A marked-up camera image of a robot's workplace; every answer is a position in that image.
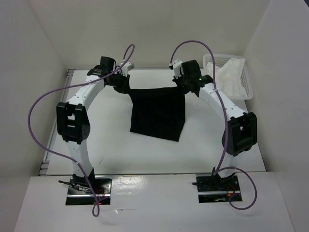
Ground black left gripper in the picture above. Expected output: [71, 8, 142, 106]
[107, 71, 131, 94]

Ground black skirt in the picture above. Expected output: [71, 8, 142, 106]
[129, 87, 185, 142]

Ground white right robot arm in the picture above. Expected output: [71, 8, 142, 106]
[169, 59, 257, 190]

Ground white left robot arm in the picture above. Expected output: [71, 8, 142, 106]
[56, 57, 134, 193]

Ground white skirt in basket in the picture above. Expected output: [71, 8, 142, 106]
[205, 58, 249, 101]

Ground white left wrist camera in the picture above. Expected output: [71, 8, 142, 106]
[120, 61, 134, 77]

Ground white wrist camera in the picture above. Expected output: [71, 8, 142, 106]
[169, 59, 183, 79]
[120, 61, 134, 77]

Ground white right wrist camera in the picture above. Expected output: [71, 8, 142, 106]
[169, 59, 183, 79]

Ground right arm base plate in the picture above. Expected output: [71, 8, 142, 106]
[192, 174, 242, 203]

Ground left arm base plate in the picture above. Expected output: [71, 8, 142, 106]
[58, 176, 112, 205]

